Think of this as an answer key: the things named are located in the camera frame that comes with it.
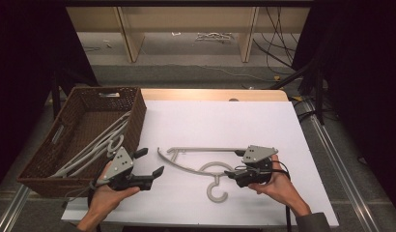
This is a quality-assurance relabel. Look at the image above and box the grey plastic clothes hanger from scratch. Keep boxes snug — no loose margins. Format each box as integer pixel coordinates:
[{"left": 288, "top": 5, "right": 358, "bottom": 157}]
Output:
[
  {"left": 62, "top": 120, "right": 129, "bottom": 178},
  {"left": 156, "top": 146, "right": 248, "bottom": 204},
  {"left": 50, "top": 110, "right": 131, "bottom": 178}
]

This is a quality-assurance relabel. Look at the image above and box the metal floor rail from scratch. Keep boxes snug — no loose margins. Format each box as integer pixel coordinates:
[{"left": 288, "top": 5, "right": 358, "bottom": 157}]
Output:
[
  {"left": 0, "top": 184, "right": 30, "bottom": 232},
  {"left": 302, "top": 99, "right": 382, "bottom": 232}
]

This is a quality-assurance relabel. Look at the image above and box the black curtain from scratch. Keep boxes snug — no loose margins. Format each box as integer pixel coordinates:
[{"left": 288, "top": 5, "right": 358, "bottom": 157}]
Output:
[
  {"left": 0, "top": 0, "right": 99, "bottom": 194},
  {"left": 292, "top": 0, "right": 396, "bottom": 211}
]

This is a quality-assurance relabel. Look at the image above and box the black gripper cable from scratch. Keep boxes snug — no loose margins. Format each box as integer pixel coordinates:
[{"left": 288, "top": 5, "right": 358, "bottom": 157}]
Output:
[{"left": 269, "top": 159, "right": 293, "bottom": 232}]

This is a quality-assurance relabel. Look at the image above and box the person's left hand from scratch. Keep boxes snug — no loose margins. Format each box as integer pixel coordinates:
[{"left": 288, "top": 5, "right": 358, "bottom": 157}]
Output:
[{"left": 89, "top": 162, "right": 141, "bottom": 217}]

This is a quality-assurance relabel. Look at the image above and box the white table cover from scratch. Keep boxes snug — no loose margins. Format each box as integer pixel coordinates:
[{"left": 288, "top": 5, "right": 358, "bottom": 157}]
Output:
[{"left": 61, "top": 100, "right": 340, "bottom": 228}]

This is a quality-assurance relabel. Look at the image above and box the person's right hand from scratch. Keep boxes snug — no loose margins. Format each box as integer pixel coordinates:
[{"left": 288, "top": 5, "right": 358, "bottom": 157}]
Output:
[{"left": 248, "top": 154, "right": 303, "bottom": 212}]

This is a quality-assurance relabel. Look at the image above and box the bundle of black cables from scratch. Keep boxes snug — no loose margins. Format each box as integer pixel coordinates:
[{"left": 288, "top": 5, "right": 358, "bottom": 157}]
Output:
[{"left": 253, "top": 6, "right": 300, "bottom": 75}]

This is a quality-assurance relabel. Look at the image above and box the brown woven basket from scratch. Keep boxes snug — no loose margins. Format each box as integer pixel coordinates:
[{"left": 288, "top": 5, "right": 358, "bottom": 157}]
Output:
[{"left": 16, "top": 86, "right": 148, "bottom": 198}]

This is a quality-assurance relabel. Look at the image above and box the black metal stand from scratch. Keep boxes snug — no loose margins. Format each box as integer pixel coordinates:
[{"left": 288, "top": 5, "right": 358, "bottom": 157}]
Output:
[{"left": 269, "top": 59, "right": 326, "bottom": 126}]

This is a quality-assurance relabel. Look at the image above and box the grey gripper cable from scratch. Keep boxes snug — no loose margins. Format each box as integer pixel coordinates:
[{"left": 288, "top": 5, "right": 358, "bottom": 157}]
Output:
[{"left": 61, "top": 185, "right": 95, "bottom": 209}]

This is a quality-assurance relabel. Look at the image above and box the wooden shelf unit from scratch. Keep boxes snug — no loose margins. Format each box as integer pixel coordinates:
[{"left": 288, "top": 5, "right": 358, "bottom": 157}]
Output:
[{"left": 66, "top": 6, "right": 311, "bottom": 64}]

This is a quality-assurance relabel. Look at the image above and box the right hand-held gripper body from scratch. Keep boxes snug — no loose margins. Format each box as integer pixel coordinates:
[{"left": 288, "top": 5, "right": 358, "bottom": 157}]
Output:
[{"left": 236, "top": 144, "right": 279, "bottom": 189}]

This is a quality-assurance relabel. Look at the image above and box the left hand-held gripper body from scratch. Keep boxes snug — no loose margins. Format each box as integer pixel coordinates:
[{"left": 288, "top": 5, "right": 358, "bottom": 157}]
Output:
[{"left": 96, "top": 146, "right": 154, "bottom": 191}]

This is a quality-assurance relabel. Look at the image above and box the pile of light cables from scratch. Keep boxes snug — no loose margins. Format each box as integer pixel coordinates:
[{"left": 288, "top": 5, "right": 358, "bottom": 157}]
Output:
[{"left": 195, "top": 31, "right": 235, "bottom": 43}]

